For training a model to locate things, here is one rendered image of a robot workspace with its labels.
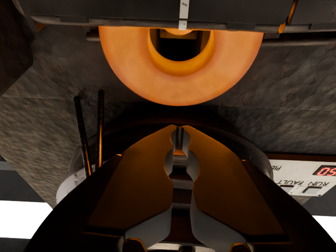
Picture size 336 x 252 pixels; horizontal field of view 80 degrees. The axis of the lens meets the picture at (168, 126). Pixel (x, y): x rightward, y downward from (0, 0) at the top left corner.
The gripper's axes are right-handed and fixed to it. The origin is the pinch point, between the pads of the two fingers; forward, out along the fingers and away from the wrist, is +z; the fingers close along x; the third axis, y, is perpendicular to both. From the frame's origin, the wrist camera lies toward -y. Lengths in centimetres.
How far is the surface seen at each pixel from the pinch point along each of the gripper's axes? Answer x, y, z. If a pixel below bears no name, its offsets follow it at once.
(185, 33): 1.1, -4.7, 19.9
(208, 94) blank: 3.7, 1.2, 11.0
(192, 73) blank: 1.6, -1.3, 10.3
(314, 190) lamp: 42, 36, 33
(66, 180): -17.7, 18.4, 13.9
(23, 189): -518, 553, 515
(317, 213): 521, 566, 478
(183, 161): 1.6, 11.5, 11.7
